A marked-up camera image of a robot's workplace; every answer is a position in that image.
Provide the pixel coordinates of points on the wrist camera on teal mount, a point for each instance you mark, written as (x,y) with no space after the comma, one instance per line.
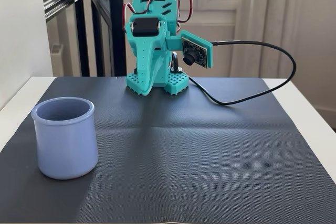
(197,51)

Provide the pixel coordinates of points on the lavender blue pot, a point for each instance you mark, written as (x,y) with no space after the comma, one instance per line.
(65,150)

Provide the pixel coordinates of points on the dark grey ribbed mat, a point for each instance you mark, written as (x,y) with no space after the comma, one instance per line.
(183,142)

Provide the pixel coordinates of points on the teal perforated robot base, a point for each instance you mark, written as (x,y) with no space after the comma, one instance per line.
(178,83)

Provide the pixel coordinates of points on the white radiator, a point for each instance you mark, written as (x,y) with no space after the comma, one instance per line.
(57,60)

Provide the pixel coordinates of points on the beige curtain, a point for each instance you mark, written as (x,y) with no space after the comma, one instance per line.
(262,11)

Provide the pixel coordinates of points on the teal gripper with servo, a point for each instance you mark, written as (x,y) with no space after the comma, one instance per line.
(145,51)

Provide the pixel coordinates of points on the black framed glass door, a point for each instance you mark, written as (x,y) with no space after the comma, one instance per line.
(115,24)

